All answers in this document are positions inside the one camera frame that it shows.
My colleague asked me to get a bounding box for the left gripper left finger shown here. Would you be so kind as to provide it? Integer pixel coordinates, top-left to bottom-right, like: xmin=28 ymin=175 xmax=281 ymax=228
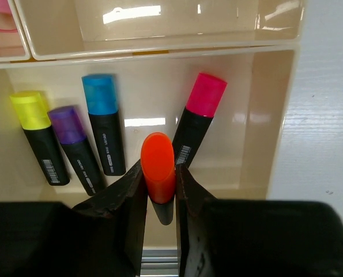
xmin=0 ymin=163 xmax=148 ymax=276

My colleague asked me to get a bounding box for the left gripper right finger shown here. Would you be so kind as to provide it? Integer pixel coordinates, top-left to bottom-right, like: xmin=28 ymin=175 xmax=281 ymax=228
xmin=175 ymin=164 xmax=343 ymax=276

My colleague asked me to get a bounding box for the orange cap black highlighter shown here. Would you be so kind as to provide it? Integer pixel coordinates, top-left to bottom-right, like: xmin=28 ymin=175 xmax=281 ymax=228
xmin=140 ymin=132 xmax=176 ymax=226

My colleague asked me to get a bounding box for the purple cap black highlighter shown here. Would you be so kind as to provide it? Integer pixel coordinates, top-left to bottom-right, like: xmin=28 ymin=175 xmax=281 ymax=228
xmin=48 ymin=106 xmax=105 ymax=196

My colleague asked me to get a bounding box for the blue cap black highlighter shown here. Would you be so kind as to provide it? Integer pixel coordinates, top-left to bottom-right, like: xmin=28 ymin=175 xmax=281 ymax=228
xmin=81 ymin=74 xmax=126 ymax=176

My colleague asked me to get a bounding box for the pink cap black highlighter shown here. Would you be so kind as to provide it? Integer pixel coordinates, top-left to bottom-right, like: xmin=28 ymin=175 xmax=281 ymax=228
xmin=172 ymin=73 xmax=227 ymax=167

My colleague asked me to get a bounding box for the yellow cap black highlighter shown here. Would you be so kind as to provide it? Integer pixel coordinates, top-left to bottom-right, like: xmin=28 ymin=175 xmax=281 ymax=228
xmin=10 ymin=91 xmax=70 ymax=186

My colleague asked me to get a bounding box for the wooden sorting tray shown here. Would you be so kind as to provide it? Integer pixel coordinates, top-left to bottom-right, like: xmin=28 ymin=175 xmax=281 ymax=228
xmin=0 ymin=0 xmax=306 ymax=252

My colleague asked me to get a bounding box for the aluminium table rail frame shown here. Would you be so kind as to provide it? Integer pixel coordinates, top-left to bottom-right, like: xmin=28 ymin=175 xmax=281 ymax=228
xmin=140 ymin=248 xmax=179 ymax=277

